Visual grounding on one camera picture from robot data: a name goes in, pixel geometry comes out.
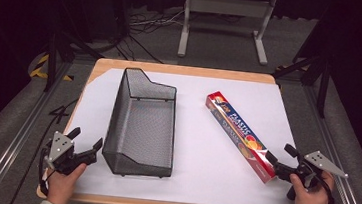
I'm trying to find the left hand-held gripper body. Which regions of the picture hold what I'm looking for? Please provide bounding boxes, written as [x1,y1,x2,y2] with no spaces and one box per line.
[40,129,100,179]

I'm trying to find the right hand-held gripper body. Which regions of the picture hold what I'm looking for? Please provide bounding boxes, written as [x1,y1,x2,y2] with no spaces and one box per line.
[271,145,352,204]

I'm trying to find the long plastic wrap box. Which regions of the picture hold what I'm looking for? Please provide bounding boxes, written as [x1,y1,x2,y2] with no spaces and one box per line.
[198,89,286,186]

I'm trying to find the person's left hand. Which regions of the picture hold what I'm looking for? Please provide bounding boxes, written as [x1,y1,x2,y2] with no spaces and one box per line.
[46,159,88,204]

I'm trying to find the black tripod stand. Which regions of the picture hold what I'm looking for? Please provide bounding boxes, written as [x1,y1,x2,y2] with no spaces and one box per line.
[40,18,108,98]
[267,47,334,120]

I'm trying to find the yellow black hazard tape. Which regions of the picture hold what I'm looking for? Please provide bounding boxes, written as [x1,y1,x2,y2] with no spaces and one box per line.
[30,52,76,83]

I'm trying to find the white paper sheet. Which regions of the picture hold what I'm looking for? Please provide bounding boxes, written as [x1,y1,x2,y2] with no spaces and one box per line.
[59,63,309,204]

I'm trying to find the wooden table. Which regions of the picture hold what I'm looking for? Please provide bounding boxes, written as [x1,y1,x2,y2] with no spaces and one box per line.
[35,52,312,204]

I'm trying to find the grey metal stand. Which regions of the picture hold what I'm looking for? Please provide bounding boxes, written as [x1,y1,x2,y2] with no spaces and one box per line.
[176,0,278,66]

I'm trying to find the black floor cable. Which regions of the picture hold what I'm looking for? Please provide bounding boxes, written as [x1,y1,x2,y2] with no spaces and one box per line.
[7,91,81,204]

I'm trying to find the aluminium floor rail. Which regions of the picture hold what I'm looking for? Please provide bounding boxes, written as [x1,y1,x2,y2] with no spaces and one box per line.
[293,83,362,204]
[0,53,73,204]

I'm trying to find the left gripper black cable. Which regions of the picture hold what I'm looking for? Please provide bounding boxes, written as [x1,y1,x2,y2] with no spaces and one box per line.
[35,147,54,198]

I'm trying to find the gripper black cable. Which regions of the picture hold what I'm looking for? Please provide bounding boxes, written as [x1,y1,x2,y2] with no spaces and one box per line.
[35,147,54,198]
[315,174,339,204]

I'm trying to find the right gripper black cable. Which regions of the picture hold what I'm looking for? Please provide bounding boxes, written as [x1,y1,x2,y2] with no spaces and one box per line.
[315,174,339,204]

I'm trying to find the black wire mesh basket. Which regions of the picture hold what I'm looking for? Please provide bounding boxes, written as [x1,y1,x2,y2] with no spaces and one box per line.
[99,65,183,181]

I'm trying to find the bundle of floor cables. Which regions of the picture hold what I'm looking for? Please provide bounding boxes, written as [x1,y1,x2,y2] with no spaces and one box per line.
[126,5,186,39]

